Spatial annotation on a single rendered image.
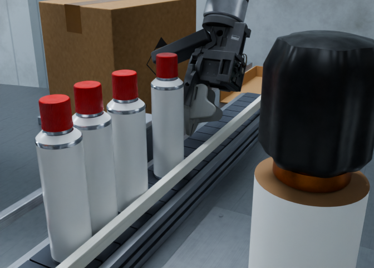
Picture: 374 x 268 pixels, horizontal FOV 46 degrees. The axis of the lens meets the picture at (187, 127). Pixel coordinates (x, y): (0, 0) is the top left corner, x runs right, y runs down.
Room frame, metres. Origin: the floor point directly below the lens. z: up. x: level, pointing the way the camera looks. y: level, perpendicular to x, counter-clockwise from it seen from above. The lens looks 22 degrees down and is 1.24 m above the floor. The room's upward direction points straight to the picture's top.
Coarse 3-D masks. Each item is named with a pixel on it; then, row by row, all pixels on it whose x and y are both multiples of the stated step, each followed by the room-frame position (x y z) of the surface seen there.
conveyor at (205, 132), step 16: (256, 96) 1.09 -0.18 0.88; (224, 112) 0.96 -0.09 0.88; (256, 112) 0.96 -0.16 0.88; (208, 128) 0.87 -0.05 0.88; (240, 128) 0.87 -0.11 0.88; (192, 144) 0.79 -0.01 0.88; (224, 144) 0.79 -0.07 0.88; (208, 160) 0.72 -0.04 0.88; (192, 176) 0.66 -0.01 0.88; (176, 192) 0.61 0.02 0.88; (160, 208) 0.56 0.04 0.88; (32, 256) 0.45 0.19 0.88; (48, 256) 0.45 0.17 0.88
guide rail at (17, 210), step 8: (248, 64) 1.09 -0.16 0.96; (216, 88) 0.92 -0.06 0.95; (32, 192) 0.46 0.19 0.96; (40, 192) 0.46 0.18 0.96; (24, 200) 0.45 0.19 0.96; (32, 200) 0.45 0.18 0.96; (40, 200) 0.46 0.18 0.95; (8, 208) 0.43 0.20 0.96; (16, 208) 0.43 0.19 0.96; (24, 208) 0.44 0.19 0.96; (32, 208) 0.45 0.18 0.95; (0, 216) 0.41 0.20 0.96; (8, 216) 0.42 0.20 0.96; (16, 216) 0.43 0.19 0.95; (0, 224) 0.41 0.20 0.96; (8, 224) 0.42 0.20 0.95
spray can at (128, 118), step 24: (120, 72) 0.56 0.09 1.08; (120, 96) 0.54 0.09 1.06; (120, 120) 0.53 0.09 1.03; (144, 120) 0.55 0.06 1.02; (120, 144) 0.54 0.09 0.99; (144, 144) 0.55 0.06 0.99; (120, 168) 0.54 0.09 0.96; (144, 168) 0.55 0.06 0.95; (120, 192) 0.54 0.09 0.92; (144, 192) 0.55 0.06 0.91
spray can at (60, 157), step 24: (48, 96) 0.46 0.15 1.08; (48, 120) 0.44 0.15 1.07; (48, 144) 0.43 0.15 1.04; (72, 144) 0.44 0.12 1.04; (48, 168) 0.43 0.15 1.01; (72, 168) 0.43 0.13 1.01; (48, 192) 0.43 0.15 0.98; (72, 192) 0.43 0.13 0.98; (48, 216) 0.43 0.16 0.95; (72, 216) 0.43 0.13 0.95; (72, 240) 0.43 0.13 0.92
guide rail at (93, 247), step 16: (240, 112) 0.87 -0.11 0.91; (224, 128) 0.78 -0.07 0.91; (208, 144) 0.71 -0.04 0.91; (192, 160) 0.65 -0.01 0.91; (176, 176) 0.60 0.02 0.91; (160, 192) 0.56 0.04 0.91; (128, 208) 0.50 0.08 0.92; (144, 208) 0.52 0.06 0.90; (112, 224) 0.47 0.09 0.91; (128, 224) 0.49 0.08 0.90; (96, 240) 0.43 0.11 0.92; (112, 240) 0.46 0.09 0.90; (80, 256) 0.40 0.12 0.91; (96, 256) 0.43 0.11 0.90
